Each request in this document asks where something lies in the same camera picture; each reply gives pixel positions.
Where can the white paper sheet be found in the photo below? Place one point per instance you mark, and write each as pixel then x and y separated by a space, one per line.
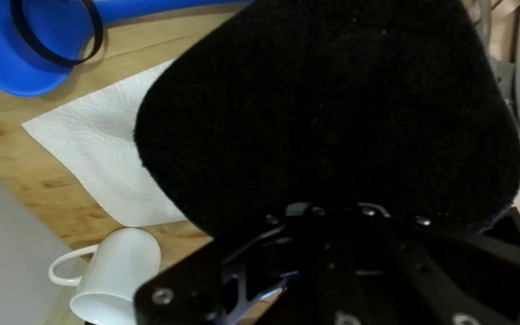
pixel 98 151

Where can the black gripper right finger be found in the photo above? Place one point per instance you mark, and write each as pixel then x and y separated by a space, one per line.
pixel 452 277

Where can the white mug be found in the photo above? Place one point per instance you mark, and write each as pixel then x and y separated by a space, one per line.
pixel 121 272

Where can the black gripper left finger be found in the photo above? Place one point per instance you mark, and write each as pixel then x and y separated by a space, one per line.
pixel 212 290

